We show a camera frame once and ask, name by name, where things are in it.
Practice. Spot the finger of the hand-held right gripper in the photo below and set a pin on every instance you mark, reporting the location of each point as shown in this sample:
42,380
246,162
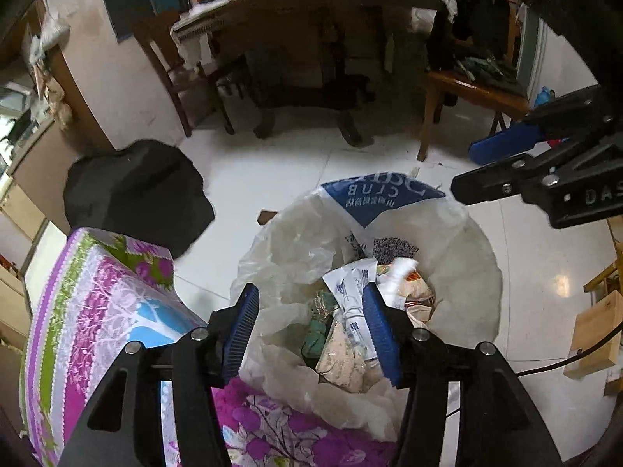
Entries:
486,185
506,145

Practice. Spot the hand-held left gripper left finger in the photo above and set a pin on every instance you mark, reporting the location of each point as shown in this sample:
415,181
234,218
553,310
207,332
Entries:
241,333

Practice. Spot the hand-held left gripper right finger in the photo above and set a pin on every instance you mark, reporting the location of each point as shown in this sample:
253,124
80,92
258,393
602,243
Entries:
379,335

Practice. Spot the clear beige snack bag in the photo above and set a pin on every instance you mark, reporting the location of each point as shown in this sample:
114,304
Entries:
340,362

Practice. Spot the white blue-printed packet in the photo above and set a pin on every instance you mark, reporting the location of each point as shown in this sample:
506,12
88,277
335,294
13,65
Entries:
348,287

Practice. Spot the green wrapper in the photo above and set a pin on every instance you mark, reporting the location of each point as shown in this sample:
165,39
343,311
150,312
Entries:
316,343

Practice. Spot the translucent white trash bag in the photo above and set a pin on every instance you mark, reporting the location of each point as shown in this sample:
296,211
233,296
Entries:
287,253

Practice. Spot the red bottle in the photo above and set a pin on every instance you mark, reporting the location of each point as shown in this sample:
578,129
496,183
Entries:
556,142

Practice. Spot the blue bottle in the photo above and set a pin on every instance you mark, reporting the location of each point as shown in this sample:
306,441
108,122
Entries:
543,98

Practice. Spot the light wooden chair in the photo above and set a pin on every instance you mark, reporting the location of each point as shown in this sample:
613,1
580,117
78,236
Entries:
467,90

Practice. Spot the green clothing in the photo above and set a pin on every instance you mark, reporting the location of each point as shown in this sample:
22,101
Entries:
486,70

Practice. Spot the blue printed plastic bag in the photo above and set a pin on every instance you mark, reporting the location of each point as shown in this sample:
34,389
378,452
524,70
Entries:
384,194

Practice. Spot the light wooden box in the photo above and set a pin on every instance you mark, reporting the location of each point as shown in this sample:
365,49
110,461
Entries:
598,335

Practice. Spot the floral striped tablecloth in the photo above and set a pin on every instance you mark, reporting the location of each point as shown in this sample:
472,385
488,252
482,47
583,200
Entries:
97,301

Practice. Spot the dark jacket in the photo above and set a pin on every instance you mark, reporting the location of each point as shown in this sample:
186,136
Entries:
467,0

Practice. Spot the black bag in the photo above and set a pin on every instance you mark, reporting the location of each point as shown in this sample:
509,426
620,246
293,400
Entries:
136,194

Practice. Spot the dark wooden table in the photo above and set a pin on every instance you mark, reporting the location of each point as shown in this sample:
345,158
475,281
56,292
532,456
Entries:
316,24

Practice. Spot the beige kitchen cabinets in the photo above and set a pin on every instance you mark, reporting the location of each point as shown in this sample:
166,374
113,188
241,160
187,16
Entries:
19,204

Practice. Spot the hanging beige bag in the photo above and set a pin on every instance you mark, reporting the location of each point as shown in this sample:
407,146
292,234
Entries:
58,102

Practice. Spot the dark wooden chair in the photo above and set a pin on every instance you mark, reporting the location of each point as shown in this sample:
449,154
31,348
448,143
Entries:
160,34

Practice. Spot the hanging white plastic bag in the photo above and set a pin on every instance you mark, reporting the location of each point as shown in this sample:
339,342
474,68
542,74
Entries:
48,34

